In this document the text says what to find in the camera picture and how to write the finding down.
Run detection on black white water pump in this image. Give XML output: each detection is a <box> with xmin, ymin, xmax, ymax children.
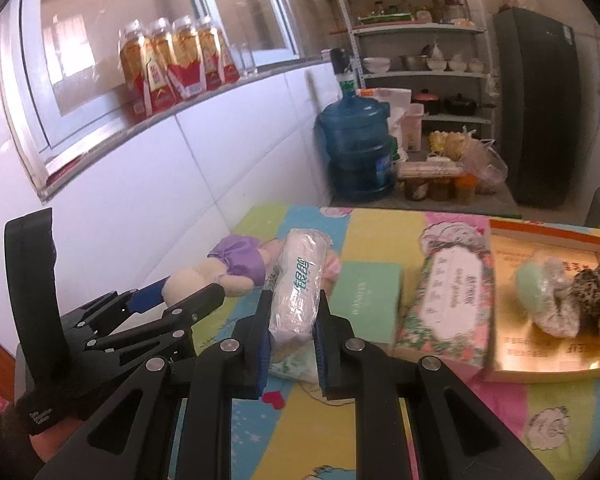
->
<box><xmin>329</xmin><ymin>48</ymin><xmax>357</xmax><ymax>98</ymax></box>

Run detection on red lidded pot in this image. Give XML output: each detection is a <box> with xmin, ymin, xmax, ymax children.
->
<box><xmin>412</xmin><ymin>89</ymin><xmax>438</xmax><ymax>115</ymax></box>

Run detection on mint green box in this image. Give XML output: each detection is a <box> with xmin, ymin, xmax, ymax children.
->
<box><xmin>337</xmin><ymin>261</ymin><xmax>405</xmax><ymax>346</ymax></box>

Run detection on orange shallow box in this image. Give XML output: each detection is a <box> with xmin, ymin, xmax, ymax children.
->
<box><xmin>482</xmin><ymin>218</ymin><xmax>600</xmax><ymax>385</ymax></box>

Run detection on orange sauce jar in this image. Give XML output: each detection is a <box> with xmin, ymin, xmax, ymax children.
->
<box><xmin>454</xmin><ymin>175</ymin><xmax>478</xmax><ymax>203</ymax></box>

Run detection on white floral scrunchie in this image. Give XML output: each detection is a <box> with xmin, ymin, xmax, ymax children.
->
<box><xmin>532</xmin><ymin>259</ymin><xmax>588</xmax><ymax>338</ymax></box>

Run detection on clear glass cup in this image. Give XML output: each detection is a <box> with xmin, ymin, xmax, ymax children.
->
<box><xmin>237</xmin><ymin>42</ymin><xmax>258</xmax><ymax>76</ymax></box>

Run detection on dark refrigerator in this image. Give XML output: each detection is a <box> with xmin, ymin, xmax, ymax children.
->
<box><xmin>492</xmin><ymin>7</ymin><xmax>580</xmax><ymax>208</ymax></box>

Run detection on plush doll purple dress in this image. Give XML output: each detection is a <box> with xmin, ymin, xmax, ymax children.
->
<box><xmin>162</xmin><ymin>237</ymin><xmax>285</xmax><ymax>306</ymax></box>

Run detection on brown sauce jar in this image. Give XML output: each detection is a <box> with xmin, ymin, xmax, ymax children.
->
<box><xmin>404</xmin><ymin>177</ymin><xmax>431</xmax><ymax>202</ymax></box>
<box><xmin>430</xmin><ymin>177</ymin><xmax>455</xmax><ymax>201</ymax></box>

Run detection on green white tissue packet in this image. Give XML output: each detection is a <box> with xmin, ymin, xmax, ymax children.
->
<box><xmin>269</xmin><ymin>345</ymin><xmax>321</xmax><ymax>382</ymax></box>

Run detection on green tray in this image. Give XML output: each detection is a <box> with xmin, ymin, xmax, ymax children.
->
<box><xmin>357</xmin><ymin>12</ymin><xmax>415</xmax><ymax>26</ymax></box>

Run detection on pale yellow food pile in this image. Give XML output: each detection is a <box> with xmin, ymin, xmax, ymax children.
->
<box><xmin>428</xmin><ymin>130</ymin><xmax>473</xmax><ymax>158</ymax></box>

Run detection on blue water jug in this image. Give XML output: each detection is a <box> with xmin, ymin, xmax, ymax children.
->
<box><xmin>317</xmin><ymin>94</ymin><xmax>395</xmax><ymax>203</ymax></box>

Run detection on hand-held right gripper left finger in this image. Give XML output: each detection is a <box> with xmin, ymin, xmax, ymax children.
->
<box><xmin>32</xmin><ymin>287</ymin><xmax>275</xmax><ymax>480</ymax></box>

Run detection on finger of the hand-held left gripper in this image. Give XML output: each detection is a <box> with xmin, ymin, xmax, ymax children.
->
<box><xmin>64</xmin><ymin>275</ymin><xmax>174</xmax><ymax>337</ymax></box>
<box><xmin>85</xmin><ymin>282</ymin><xmax>227</xmax><ymax>367</ymax></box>

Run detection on leopard print scrunchie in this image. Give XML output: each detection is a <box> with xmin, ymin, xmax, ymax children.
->
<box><xmin>572</xmin><ymin>255</ymin><xmax>600</xmax><ymax>331</ymax></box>

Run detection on row of spice jars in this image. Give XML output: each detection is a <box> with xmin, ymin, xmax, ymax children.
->
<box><xmin>365</xmin><ymin>0</ymin><xmax>475</xmax><ymax>26</ymax></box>

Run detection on light green puff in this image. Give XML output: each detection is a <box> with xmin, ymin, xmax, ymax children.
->
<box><xmin>516</xmin><ymin>261</ymin><xmax>553</xmax><ymax>306</ymax></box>

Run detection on black wok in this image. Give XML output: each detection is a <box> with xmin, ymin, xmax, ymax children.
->
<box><xmin>442</xmin><ymin>92</ymin><xmax>495</xmax><ymax>115</ymax></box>

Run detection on aluminium sliding window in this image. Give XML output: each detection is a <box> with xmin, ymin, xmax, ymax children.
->
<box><xmin>0</xmin><ymin>0</ymin><xmax>331</xmax><ymax>201</ymax></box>

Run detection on floral print box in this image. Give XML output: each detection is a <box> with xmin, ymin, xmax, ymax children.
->
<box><xmin>394</xmin><ymin>242</ymin><xmax>495</xmax><ymax>368</ymax></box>

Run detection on person's left hand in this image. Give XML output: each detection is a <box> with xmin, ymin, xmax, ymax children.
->
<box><xmin>0</xmin><ymin>402</ymin><xmax>81</xmax><ymax>480</ymax></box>

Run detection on shrink-wrapped drink bottle pack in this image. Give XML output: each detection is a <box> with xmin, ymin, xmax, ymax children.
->
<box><xmin>117</xmin><ymin>15</ymin><xmax>241</xmax><ymax>120</ymax></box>

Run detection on white tissue roll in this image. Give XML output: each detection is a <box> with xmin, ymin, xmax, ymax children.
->
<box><xmin>270</xmin><ymin>228</ymin><xmax>329</xmax><ymax>361</ymax></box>

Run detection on colourful printed tablecloth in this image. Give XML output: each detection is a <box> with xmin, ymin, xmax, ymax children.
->
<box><xmin>180</xmin><ymin>204</ymin><xmax>600</xmax><ymax>480</ymax></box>

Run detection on dry noodle bundle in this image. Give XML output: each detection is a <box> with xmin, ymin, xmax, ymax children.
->
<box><xmin>397</xmin><ymin>160</ymin><xmax>465</xmax><ymax>178</ymax></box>

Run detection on white flour sack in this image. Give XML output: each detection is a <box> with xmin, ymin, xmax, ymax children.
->
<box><xmin>360</xmin><ymin>87</ymin><xmax>413</xmax><ymax>153</ymax></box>

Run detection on grey metal shelf rack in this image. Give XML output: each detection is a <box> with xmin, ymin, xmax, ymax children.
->
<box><xmin>336</xmin><ymin>0</ymin><xmax>495</xmax><ymax>141</ymax></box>

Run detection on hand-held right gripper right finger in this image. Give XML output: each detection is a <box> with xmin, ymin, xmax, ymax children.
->
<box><xmin>312</xmin><ymin>287</ymin><xmax>555</xmax><ymax>480</ymax></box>

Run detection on clear plastic bag of food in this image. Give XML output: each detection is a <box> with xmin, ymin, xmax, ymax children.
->
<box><xmin>462</xmin><ymin>135</ymin><xmax>509</xmax><ymax>196</ymax></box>

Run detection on pale pink plastic bin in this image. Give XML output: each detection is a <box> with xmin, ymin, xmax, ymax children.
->
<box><xmin>404</xmin><ymin>104</ymin><xmax>425</xmax><ymax>152</ymax></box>

